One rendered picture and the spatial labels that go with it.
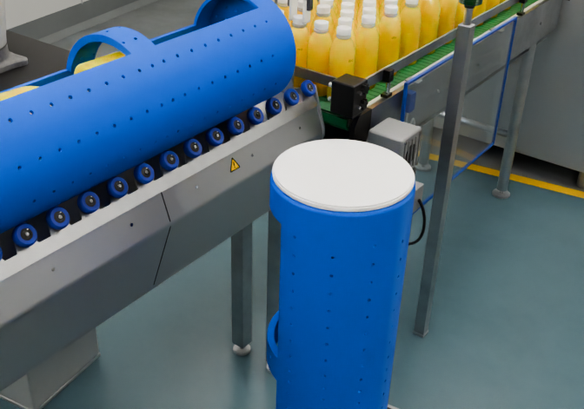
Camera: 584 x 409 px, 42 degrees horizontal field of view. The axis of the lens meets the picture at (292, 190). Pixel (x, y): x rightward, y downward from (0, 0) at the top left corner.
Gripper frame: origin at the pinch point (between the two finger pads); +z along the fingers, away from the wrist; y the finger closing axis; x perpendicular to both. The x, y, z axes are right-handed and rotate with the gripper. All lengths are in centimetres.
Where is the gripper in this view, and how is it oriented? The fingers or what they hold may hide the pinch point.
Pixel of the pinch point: (300, 9)
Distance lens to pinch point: 215.3
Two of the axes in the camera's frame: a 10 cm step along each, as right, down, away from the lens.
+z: -0.3, 8.6, 5.0
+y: 8.1, 3.2, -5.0
